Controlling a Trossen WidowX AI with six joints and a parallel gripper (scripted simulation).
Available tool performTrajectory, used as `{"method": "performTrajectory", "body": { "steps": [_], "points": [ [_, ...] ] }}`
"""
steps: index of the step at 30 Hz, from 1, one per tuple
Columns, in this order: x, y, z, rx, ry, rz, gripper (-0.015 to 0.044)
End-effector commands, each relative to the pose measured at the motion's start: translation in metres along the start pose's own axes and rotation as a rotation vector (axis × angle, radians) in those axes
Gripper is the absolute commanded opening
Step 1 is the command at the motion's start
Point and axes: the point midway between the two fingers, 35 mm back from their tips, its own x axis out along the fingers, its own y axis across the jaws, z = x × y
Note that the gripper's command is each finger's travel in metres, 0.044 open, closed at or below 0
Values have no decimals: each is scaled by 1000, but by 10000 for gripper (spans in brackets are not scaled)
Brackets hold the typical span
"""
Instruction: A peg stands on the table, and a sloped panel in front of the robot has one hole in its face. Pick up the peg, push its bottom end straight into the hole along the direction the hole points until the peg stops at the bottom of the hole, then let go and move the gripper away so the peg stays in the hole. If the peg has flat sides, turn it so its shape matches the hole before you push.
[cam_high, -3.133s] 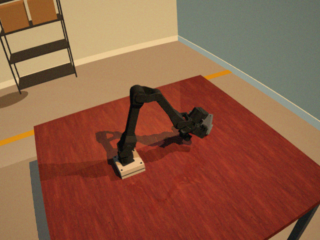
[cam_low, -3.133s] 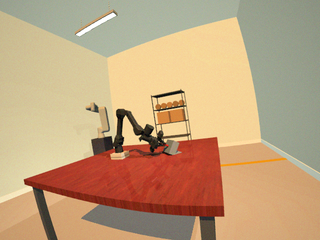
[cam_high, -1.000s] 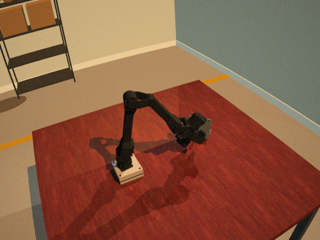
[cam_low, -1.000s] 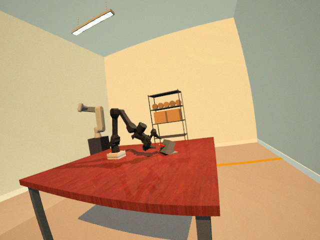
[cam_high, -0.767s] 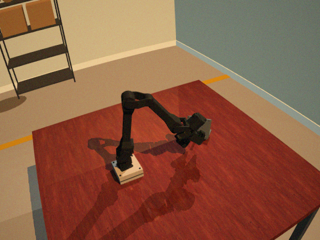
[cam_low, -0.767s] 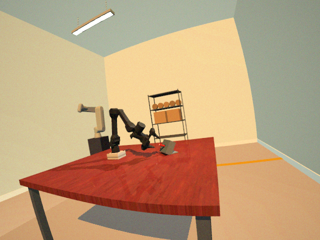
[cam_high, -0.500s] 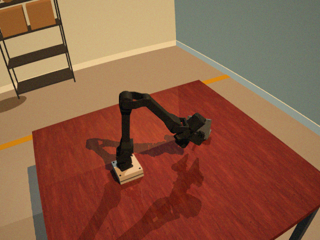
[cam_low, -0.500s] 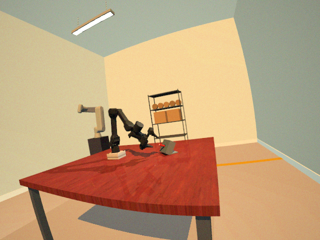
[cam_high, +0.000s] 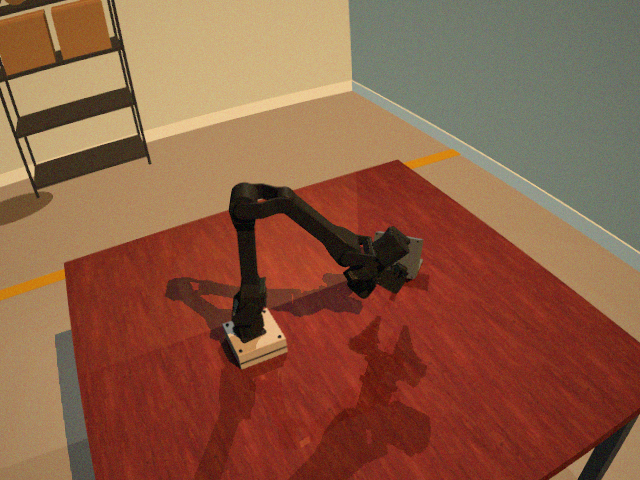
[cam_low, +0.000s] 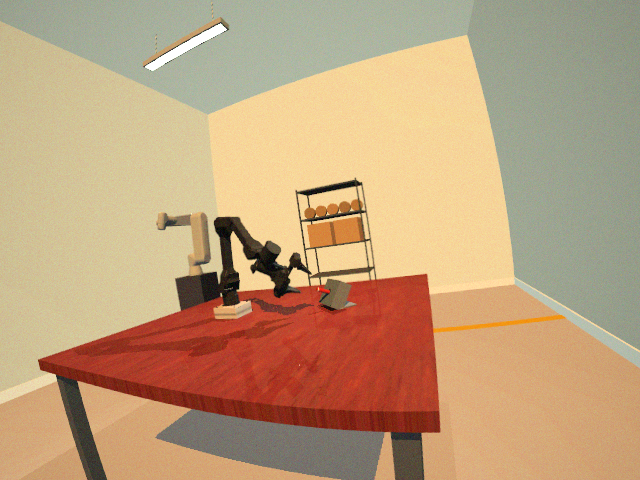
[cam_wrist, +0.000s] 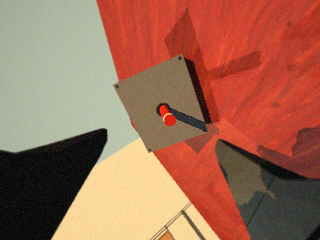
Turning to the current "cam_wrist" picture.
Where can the red peg with grey band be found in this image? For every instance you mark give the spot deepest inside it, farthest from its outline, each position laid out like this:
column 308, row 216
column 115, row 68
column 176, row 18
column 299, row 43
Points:
column 168, row 117

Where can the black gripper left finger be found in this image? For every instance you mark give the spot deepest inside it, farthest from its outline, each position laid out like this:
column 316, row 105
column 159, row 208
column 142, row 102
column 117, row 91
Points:
column 39, row 185

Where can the beige flat panel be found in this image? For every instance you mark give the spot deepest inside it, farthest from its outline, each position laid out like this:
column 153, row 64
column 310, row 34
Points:
column 166, row 83

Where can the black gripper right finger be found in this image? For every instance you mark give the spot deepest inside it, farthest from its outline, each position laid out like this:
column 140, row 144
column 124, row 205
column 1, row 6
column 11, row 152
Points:
column 275, row 203

